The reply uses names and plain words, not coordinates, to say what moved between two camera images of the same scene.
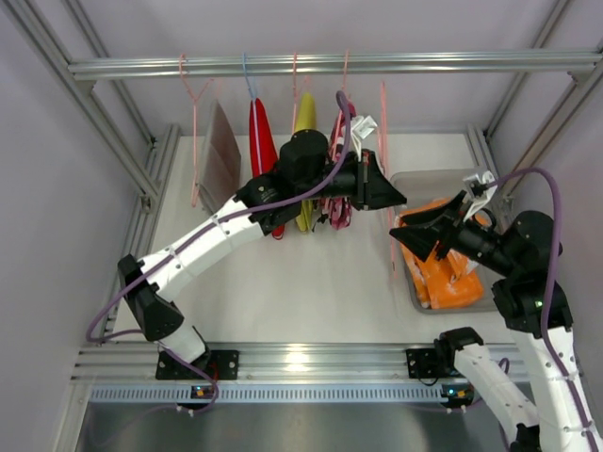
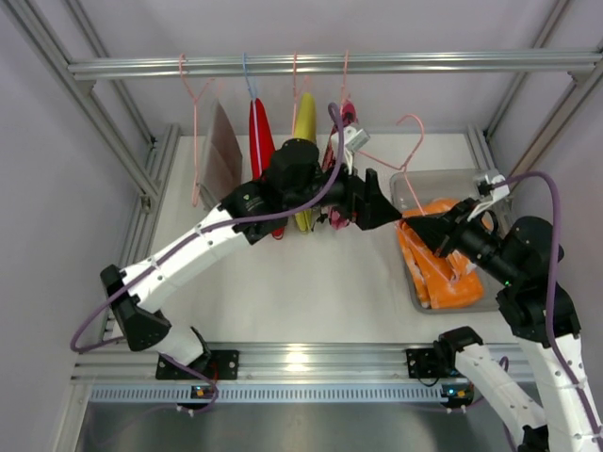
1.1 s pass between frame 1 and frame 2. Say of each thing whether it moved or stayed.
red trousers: stayed
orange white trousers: stayed
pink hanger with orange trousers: moved
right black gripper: stayed
